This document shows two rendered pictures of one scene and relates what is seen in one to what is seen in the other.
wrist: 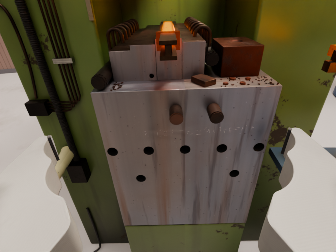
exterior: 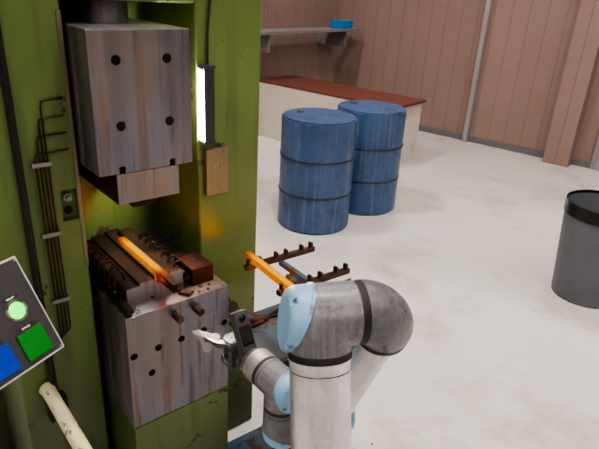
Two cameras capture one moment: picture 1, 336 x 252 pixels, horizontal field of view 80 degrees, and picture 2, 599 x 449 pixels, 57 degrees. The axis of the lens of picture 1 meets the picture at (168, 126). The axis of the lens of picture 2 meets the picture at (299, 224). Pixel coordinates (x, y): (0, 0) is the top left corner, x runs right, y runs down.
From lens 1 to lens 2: 1.51 m
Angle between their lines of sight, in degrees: 38
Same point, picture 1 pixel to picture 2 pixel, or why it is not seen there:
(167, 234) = (170, 422)
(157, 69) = (155, 292)
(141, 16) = not seen: hidden behind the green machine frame
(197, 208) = (192, 384)
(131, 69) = (139, 296)
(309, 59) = (236, 252)
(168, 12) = (104, 217)
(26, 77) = not seen: hidden behind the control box
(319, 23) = (236, 232)
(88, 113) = (72, 339)
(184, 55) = not seen: hidden behind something
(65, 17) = (66, 267)
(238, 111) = (209, 305)
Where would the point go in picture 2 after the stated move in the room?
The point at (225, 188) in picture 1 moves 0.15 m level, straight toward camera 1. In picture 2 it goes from (209, 359) to (217, 386)
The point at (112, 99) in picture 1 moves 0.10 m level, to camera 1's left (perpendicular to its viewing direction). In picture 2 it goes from (138, 320) to (107, 330)
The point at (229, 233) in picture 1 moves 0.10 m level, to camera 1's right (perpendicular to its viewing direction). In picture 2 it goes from (217, 401) to (239, 390)
